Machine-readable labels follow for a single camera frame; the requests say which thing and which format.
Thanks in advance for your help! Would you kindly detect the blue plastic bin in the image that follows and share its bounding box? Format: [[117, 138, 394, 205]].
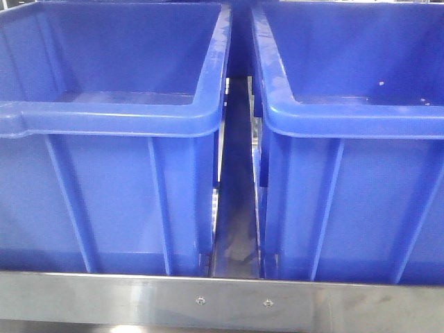
[[252, 1, 443, 285], [1, 1, 232, 276]]

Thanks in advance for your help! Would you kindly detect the steel shelf front rail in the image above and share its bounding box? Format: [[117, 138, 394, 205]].
[[1, 272, 443, 332]]

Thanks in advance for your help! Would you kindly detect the blue plastic bin left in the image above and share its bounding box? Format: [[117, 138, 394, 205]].
[[1, 1, 232, 276]]

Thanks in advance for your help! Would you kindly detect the blue plastic bin right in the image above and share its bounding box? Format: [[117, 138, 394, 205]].
[[252, 1, 443, 285]]

